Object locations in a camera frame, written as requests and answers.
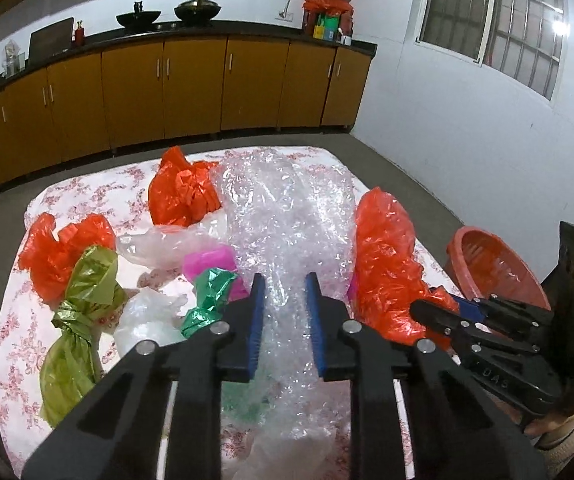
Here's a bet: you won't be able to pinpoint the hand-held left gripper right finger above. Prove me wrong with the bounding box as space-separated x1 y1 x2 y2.
305 272 550 480

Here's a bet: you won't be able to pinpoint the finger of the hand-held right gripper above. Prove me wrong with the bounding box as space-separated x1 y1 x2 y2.
409 299 568 428
454 295 555 333

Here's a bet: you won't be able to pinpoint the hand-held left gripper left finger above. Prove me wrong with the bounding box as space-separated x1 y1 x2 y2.
21 273 267 480

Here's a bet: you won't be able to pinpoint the red plastic basket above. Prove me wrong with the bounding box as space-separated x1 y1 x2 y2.
446 226 552 312

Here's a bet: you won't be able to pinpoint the orange plastic bag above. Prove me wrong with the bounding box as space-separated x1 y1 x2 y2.
353 187 462 347
18 212 118 304
148 146 224 228

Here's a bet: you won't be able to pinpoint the clear bubble wrap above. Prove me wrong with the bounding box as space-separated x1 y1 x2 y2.
211 151 359 463

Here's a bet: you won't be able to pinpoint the clear plastic bag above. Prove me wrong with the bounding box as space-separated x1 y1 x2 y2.
115 217 229 281

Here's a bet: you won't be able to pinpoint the person's right hand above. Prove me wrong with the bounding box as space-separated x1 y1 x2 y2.
522 407 574 438

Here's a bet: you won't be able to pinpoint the pink plastic bag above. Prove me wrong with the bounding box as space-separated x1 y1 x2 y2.
183 245 249 302

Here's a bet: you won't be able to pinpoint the white plastic bag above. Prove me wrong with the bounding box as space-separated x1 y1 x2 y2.
113 287 194 362

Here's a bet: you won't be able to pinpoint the olive green plastic bag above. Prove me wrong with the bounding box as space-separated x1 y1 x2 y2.
39 245 128 428

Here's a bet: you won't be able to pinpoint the floral tablecloth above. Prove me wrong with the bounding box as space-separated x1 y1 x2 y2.
0 146 460 480

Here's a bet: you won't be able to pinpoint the wooden lower kitchen cabinets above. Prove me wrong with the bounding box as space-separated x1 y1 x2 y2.
0 40 372 233

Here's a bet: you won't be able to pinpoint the barred window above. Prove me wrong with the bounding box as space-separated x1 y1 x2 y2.
414 0 568 102

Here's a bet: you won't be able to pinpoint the black kitchen countertop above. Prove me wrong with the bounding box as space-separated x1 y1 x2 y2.
0 20 379 107

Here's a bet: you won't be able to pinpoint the black wok with lid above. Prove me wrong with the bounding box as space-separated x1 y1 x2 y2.
174 0 222 24

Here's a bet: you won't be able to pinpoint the orange bag on boxes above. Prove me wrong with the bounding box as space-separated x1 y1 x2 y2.
301 0 354 37

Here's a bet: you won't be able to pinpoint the dark cutting board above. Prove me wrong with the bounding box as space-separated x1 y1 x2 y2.
27 17 76 64

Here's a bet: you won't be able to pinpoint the glass jar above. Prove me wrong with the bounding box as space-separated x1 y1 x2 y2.
3 40 23 77

